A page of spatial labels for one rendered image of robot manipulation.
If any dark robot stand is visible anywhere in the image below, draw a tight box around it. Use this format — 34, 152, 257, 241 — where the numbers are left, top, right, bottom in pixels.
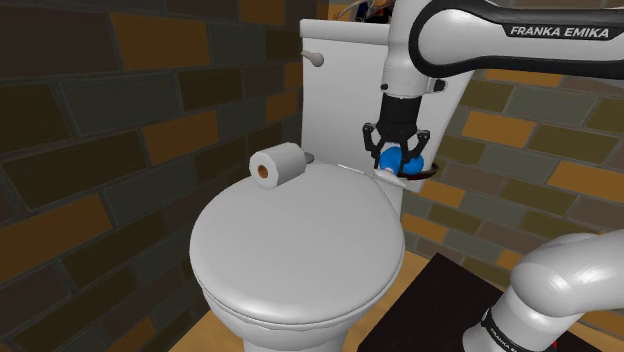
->
358, 252, 604, 352

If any white toilet paper roll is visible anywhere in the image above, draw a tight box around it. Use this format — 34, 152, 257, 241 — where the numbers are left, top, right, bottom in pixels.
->
248, 142, 308, 191

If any blue and white toy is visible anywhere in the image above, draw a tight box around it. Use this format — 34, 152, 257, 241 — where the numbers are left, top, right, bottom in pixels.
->
373, 145, 426, 189

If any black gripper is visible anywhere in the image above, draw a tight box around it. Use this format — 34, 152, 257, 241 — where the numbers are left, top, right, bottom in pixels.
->
362, 93, 432, 173

